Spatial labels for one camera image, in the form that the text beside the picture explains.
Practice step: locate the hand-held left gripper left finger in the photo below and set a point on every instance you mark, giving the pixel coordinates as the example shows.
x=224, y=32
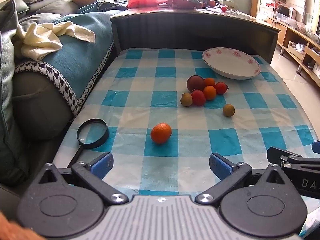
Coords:
x=103, y=165

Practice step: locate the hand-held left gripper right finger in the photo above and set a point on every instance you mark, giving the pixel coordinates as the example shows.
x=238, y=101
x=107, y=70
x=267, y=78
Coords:
x=220, y=166

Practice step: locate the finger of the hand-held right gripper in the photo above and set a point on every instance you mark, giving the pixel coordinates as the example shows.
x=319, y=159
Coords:
x=316, y=147
x=287, y=156

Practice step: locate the large orange kumquat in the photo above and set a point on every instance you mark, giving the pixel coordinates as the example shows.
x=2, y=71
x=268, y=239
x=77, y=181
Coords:
x=161, y=133

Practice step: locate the white floral bowl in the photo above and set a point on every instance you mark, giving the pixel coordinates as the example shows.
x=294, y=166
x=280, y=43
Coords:
x=230, y=63

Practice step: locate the person's left forearm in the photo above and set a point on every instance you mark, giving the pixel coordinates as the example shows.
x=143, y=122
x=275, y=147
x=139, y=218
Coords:
x=15, y=227

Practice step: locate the black magnifying glass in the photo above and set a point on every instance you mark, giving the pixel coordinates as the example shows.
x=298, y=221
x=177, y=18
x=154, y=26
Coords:
x=93, y=145

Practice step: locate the brown longan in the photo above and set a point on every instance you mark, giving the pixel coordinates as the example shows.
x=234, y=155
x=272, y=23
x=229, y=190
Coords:
x=228, y=110
x=186, y=100

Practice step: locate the small orange cherry tomato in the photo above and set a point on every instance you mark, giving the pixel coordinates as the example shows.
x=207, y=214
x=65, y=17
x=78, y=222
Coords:
x=209, y=93
x=210, y=81

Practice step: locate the red cherry tomato with stem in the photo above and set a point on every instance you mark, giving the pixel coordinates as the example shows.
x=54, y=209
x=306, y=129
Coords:
x=220, y=88

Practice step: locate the blue white checkered tablecloth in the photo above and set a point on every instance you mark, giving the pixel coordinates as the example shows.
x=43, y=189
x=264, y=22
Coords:
x=150, y=100

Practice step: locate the dark purple round fruit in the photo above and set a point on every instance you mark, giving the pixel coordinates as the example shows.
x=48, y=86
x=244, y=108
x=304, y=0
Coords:
x=195, y=83

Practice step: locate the grey green leather sofa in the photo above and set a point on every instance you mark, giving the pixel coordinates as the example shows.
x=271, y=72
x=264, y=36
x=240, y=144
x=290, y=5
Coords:
x=40, y=105

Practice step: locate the teal houndstooth-trim sofa cover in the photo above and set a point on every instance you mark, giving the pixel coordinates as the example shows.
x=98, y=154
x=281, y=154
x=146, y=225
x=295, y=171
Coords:
x=75, y=55

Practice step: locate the wooden low cabinet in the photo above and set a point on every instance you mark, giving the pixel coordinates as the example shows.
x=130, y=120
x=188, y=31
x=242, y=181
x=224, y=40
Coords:
x=295, y=35

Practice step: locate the grey green sofa pillow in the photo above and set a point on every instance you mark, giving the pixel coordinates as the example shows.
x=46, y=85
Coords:
x=7, y=92

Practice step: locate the cream towel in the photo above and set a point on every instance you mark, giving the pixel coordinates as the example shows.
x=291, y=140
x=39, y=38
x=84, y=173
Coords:
x=40, y=42

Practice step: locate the orange fruit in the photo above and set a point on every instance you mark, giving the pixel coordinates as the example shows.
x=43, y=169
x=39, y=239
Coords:
x=212, y=3

